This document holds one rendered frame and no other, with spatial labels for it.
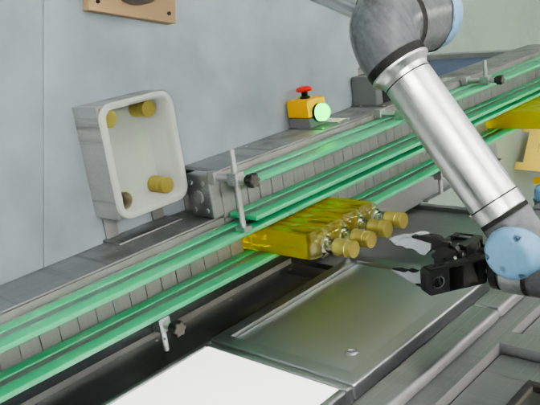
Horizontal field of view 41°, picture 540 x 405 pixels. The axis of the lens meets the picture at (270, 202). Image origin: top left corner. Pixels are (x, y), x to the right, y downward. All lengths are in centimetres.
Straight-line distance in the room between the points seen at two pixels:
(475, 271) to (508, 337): 17
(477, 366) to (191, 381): 48
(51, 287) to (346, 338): 53
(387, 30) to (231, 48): 68
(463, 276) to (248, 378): 40
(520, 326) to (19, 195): 94
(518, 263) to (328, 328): 47
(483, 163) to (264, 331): 57
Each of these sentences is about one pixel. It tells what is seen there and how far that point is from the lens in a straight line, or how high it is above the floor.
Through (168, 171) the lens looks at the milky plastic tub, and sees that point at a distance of 152.
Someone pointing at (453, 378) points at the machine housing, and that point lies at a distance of 126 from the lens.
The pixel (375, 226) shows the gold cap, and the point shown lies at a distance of 149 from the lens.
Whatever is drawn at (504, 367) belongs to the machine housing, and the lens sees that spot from 132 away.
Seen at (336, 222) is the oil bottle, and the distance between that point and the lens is 149.
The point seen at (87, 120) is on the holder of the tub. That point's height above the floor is 79.
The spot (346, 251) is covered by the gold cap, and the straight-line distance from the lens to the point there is 140.
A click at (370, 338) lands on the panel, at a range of 134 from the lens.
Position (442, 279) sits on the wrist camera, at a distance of 123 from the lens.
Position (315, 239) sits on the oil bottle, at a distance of 143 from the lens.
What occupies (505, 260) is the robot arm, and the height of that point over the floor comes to 155.
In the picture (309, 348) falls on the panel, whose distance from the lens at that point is 133.
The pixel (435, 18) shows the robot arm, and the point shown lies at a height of 138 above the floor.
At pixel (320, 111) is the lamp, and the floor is 85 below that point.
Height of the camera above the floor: 198
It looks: 42 degrees down
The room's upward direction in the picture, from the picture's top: 97 degrees clockwise
